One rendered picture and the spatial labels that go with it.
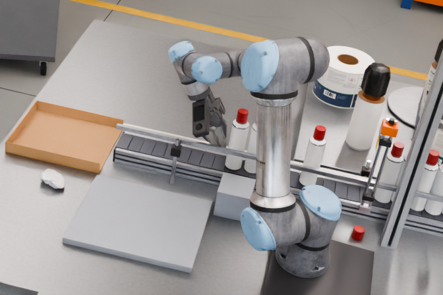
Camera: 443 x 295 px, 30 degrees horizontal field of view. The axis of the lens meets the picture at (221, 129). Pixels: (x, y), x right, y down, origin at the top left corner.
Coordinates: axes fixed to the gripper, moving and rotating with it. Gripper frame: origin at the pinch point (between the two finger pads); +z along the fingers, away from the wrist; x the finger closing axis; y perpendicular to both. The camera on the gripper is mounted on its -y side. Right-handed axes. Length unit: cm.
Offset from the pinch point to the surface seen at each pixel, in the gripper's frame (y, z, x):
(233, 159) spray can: -2.7, 3.2, -3.1
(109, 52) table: 62, -18, 52
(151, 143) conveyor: 2.3, -6.5, 22.1
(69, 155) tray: -7.4, -14.2, 44.5
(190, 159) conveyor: -1.6, 0.4, 10.2
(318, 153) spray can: -2.3, 7.8, -28.9
